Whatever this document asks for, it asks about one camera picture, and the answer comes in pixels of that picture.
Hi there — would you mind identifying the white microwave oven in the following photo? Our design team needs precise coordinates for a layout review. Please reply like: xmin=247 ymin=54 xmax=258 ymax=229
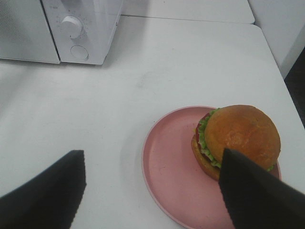
xmin=0 ymin=0 xmax=124 ymax=65

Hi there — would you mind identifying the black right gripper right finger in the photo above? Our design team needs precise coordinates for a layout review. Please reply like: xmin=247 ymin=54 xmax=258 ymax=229
xmin=219 ymin=148 xmax=305 ymax=229

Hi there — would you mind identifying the white timer knob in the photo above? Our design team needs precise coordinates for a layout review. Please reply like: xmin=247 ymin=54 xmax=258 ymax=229
xmin=61 ymin=16 xmax=83 ymax=39

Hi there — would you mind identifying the white microwave door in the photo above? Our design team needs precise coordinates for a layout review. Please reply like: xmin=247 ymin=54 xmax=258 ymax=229
xmin=0 ymin=0 xmax=60 ymax=64

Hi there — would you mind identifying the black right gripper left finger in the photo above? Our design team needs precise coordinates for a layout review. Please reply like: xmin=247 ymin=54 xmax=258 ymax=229
xmin=0 ymin=150 xmax=86 ymax=229

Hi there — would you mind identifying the burger with lettuce and tomato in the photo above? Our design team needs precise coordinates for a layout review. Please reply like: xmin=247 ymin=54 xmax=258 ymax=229
xmin=191 ymin=104 xmax=281 ymax=180

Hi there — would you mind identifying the round white door button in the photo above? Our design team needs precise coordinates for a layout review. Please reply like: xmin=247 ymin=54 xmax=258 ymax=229
xmin=70 ymin=45 xmax=89 ymax=60

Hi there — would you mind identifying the pink round plate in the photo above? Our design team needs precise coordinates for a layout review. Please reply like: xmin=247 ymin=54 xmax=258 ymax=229
xmin=142 ymin=106 xmax=280 ymax=229

